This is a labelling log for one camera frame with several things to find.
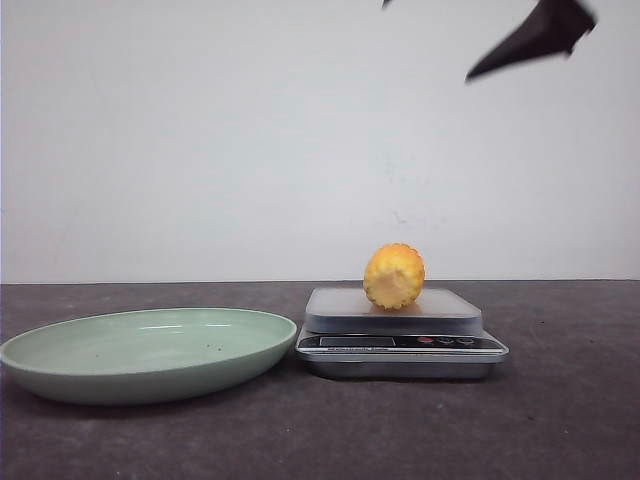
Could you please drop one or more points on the yellow corn cob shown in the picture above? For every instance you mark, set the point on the yellow corn cob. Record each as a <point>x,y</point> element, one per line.
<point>394,276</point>

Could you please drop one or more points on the silver digital kitchen scale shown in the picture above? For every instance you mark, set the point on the silver digital kitchen scale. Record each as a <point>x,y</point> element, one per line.
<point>439,336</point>

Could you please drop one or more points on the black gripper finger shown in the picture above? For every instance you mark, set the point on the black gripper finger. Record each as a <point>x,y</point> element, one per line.
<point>551,28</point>

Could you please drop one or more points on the pale green plate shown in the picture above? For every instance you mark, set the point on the pale green plate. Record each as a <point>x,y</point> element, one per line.
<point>147,356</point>

